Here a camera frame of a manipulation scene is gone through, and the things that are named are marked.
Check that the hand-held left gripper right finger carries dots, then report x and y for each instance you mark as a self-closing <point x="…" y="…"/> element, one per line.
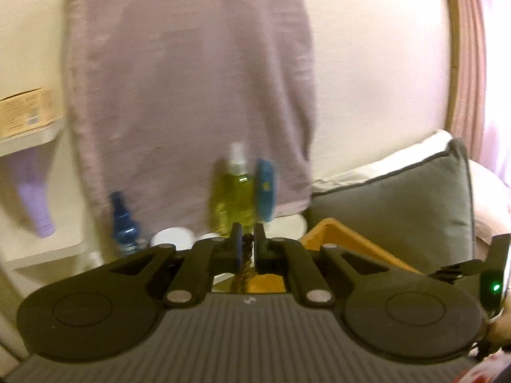
<point x="258" y="247"/>

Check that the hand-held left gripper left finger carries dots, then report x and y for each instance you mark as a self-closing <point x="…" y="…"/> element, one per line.
<point x="238" y="247"/>

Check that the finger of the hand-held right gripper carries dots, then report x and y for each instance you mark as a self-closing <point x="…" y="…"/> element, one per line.
<point x="459" y="270"/>

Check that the orange plastic tray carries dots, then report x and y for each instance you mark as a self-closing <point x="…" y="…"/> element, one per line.
<point x="331" y="233"/>

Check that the green spray bottle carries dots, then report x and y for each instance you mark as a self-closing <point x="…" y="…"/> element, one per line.
<point x="231" y="191"/>

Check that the blue and white tube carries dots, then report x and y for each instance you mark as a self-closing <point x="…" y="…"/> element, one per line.
<point x="265" y="187"/>

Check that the white cream jar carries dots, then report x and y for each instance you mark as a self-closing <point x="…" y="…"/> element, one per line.
<point x="171" y="236"/>

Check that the grey cushion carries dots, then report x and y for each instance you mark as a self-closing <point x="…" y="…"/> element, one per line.
<point x="399" y="207"/>

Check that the red printed cloth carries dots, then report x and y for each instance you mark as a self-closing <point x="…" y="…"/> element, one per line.
<point x="491" y="371"/>

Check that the blue spray bottle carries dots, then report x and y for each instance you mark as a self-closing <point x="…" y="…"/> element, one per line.
<point x="125" y="231"/>

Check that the mauve hanging towel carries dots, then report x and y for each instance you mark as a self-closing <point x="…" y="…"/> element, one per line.
<point x="179" y="87"/>

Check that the cream corner shelf unit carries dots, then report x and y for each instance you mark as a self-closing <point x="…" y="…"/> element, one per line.
<point x="40" y="253"/>

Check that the pink curtain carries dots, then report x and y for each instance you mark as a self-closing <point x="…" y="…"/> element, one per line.
<point x="479" y="68"/>

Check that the purple tube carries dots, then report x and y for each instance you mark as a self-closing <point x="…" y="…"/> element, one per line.
<point x="38" y="199"/>

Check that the tan cardboard box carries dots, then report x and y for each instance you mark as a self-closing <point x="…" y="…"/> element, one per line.
<point x="24" y="111"/>

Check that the wooden window frame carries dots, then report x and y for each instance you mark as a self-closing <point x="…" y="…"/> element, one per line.
<point x="452" y="48"/>

